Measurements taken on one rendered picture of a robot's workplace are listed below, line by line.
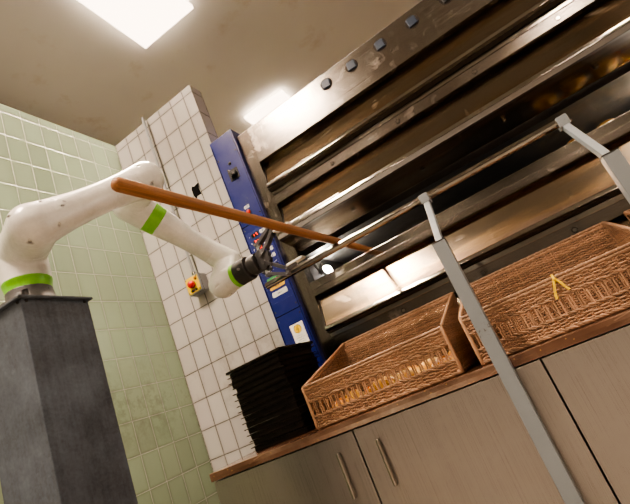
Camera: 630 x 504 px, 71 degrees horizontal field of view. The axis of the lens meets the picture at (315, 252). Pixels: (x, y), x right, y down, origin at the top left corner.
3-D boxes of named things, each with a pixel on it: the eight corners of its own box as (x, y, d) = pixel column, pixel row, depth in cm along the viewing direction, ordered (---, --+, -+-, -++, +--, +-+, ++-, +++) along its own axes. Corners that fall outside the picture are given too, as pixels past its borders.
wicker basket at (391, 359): (365, 402, 195) (341, 343, 203) (487, 354, 174) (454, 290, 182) (313, 432, 152) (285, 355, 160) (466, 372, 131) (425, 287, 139)
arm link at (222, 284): (220, 308, 171) (199, 291, 165) (225, 286, 181) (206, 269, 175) (247, 292, 166) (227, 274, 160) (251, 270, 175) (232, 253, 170)
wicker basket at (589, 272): (494, 351, 173) (461, 287, 181) (650, 288, 153) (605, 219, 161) (479, 367, 130) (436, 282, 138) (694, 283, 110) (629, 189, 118)
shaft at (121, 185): (120, 185, 84) (116, 172, 85) (109, 193, 85) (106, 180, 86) (394, 256, 235) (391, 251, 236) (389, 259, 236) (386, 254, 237)
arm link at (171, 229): (148, 240, 167) (161, 221, 161) (156, 223, 176) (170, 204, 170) (230, 286, 181) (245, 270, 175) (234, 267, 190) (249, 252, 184)
